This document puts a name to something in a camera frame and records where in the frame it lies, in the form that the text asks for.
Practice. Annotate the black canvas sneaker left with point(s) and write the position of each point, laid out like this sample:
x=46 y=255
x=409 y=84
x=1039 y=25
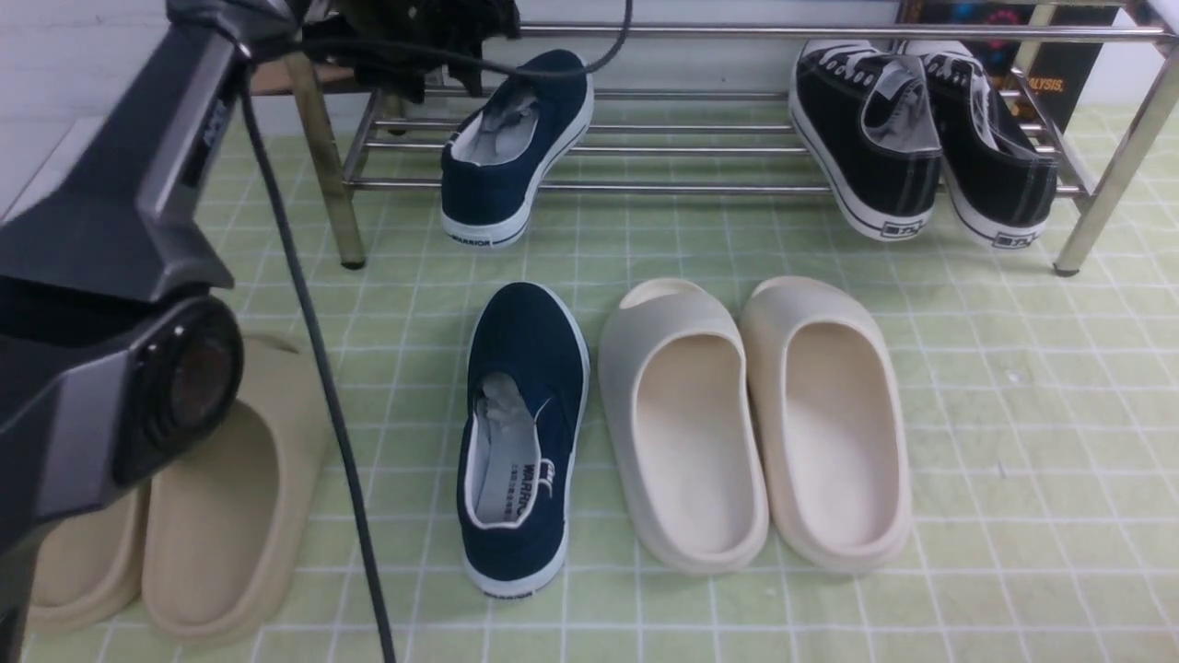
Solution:
x=865 y=115

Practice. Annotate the green checkered floor mat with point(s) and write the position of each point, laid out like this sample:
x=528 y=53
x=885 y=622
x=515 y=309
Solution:
x=1039 y=412

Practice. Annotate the cream slipper left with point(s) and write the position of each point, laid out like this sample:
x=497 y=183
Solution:
x=672 y=370

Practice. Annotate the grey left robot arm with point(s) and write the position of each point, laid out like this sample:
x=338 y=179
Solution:
x=117 y=357

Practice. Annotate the cream slipper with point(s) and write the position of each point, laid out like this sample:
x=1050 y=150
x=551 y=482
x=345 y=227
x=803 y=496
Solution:
x=829 y=424
x=672 y=370

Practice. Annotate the dark printed box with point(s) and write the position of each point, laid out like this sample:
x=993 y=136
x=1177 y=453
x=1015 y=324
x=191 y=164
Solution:
x=1056 y=71

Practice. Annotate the tan slipper right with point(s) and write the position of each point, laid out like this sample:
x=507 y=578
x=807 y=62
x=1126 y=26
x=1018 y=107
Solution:
x=226 y=519

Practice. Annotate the black canvas sneaker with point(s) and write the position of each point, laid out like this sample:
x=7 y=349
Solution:
x=865 y=115
x=1000 y=186

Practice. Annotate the cream slipper right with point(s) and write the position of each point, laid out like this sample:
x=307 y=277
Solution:
x=829 y=424

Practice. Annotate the tan slipper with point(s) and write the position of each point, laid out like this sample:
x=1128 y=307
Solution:
x=90 y=567
x=226 y=519

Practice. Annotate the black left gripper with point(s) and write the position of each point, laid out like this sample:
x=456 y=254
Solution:
x=454 y=26

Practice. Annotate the navy slip-on shoe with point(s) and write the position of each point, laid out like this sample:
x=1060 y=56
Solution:
x=495 y=162
x=528 y=382

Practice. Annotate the black canvas sneaker right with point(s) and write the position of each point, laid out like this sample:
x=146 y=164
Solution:
x=1000 y=186

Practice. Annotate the tan slipper left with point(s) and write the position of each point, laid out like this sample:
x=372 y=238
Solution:
x=90 y=567

